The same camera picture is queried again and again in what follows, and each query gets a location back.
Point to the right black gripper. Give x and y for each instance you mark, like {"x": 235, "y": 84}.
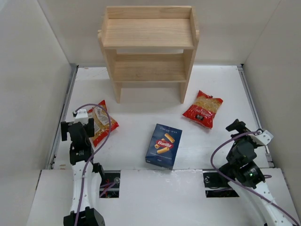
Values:
{"x": 236, "y": 127}

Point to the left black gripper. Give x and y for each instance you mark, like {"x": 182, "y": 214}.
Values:
{"x": 65, "y": 128}

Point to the red pasta bag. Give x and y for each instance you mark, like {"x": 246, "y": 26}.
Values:
{"x": 101, "y": 124}
{"x": 203, "y": 110}

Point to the blue Barilla pasta box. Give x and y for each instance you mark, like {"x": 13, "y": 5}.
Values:
{"x": 163, "y": 146}

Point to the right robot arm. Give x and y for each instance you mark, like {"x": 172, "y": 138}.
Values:
{"x": 246, "y": 178}

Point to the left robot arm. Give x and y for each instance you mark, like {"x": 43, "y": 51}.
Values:
{"x": 87, "y": 176}

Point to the wooden two-tier shelf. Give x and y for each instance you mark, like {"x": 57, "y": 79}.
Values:
{"x": 149, "y": 44}

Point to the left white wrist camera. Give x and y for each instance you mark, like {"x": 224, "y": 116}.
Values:
{"x": 81, "y": 116}

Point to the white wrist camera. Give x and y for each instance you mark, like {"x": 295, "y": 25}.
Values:
{"x": 264, "y": 138}
{"x": 81, "y": 116}

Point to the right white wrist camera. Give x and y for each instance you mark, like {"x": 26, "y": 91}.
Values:
{"x": 264, "y": 138}

